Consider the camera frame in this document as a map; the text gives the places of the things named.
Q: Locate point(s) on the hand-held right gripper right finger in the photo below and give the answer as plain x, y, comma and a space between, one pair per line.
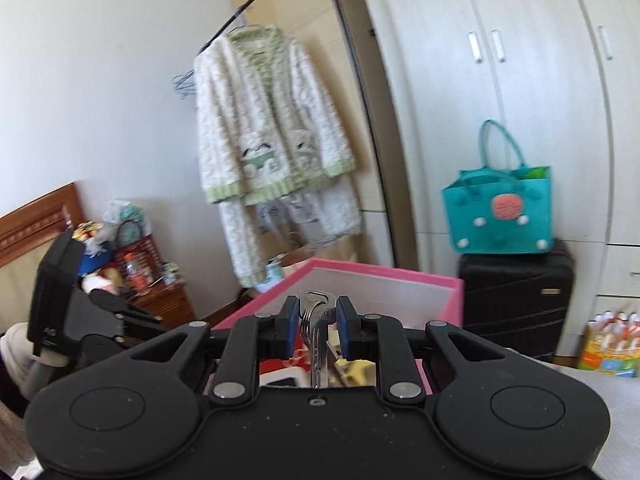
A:
346, 332

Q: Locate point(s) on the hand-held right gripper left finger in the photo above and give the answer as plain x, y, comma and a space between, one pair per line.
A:
288, 332

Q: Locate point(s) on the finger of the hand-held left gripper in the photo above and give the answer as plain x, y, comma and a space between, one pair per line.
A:
145, 332
125, 312

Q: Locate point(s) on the silver keys bunch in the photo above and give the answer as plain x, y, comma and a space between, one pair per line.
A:
317, 340

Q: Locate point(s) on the beige hair claw clip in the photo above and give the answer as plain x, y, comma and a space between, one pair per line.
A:
356, 367

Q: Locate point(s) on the pink cardboard box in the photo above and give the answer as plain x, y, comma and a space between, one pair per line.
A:
390, 290

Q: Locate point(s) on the person's left forearm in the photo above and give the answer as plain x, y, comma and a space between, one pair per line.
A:
15, 350

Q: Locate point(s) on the red glasses-print cloth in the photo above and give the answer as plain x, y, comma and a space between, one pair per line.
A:
299, 358

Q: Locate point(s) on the wooden nightstand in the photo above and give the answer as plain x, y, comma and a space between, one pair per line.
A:
170, 305

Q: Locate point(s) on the orange drink bottle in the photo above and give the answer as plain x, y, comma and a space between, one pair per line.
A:
135, 272

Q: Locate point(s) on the red woven basket bag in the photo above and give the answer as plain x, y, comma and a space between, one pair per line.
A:
142, 252

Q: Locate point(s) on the wooden headboard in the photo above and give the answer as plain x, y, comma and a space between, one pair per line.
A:
30, 225

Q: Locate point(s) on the brown paper bag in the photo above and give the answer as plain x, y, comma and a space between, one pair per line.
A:
345, 250

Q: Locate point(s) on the white fleece pajama pants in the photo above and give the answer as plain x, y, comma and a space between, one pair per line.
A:
240, 240

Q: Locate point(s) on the black suitcase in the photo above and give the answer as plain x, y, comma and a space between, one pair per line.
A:
515, 300

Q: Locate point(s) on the teal felt handbag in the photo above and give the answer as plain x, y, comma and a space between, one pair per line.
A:
500, 220

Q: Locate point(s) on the white green fleece pajama top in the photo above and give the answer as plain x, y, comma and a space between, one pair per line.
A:
250, 110

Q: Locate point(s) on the colourful bottle pack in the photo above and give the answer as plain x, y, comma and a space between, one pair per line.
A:
610, 347

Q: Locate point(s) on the white wardrobe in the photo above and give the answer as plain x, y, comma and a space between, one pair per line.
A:
525, 85

